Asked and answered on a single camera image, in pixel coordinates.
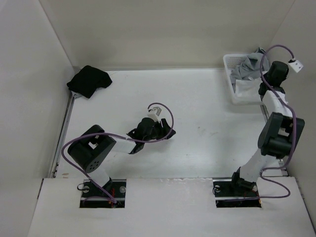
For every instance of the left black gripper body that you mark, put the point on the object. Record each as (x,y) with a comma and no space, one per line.
(156,133)

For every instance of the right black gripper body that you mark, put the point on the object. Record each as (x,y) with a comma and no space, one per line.
(285,75)

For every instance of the white tank top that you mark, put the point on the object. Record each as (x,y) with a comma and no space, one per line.
(246,91)

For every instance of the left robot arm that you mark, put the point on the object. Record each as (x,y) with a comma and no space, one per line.
(91,151)

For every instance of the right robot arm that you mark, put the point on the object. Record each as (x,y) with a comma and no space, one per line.
(280,135)

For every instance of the grey tank top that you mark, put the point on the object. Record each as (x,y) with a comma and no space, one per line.
(248,67)

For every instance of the folded black tank top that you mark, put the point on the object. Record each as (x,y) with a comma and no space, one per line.
(88,80)

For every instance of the white plastic basket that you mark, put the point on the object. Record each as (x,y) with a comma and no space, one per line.
(230,62)

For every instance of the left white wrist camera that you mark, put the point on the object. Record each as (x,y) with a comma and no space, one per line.
(154,113)

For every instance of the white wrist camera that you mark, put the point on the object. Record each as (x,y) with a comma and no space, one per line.
(296,65)
(154,113)

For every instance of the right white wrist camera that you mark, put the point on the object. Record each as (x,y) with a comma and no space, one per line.
(296,65)

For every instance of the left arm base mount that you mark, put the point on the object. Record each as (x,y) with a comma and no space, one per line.
(93,197)

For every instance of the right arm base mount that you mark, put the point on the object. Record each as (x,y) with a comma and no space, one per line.
(227,196)

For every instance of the left metal table rail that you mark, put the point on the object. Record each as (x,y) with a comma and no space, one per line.
(56,155)

